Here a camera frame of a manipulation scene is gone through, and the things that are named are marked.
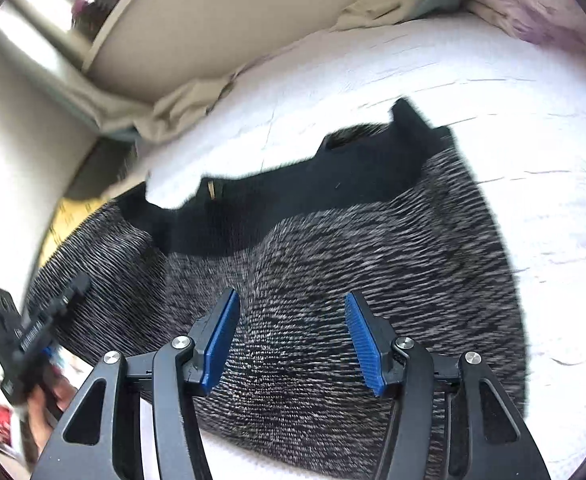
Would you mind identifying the white bed sheet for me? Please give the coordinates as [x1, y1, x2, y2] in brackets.
[123, 12, 586, 480]

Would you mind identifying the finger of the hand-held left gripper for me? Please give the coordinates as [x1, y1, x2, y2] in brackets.
[32, 272, 92, 333]

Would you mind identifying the person's left hand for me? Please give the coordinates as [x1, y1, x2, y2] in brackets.
[25, 377, 76, 461]

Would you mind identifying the yellow patterned pillow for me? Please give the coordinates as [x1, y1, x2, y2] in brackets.
[42, 198, 104, 263]

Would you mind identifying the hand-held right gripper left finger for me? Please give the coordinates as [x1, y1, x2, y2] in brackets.
[30, 287, 242, 480]

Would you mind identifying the black and grey knit jacket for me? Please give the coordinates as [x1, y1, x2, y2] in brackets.
[25, 97, 530, 479]

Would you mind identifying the grey-green and beige cloth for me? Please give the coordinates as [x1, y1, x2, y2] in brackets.
[68, 77, 239, 142]

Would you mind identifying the floral quilt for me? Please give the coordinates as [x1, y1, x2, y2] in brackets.
[460, 0, 586, 61]

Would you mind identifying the beige headboard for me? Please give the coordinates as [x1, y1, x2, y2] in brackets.
[82, 0, 426, 107]

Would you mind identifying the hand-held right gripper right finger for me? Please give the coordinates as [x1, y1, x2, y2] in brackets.
[344, 291, 554, 480]

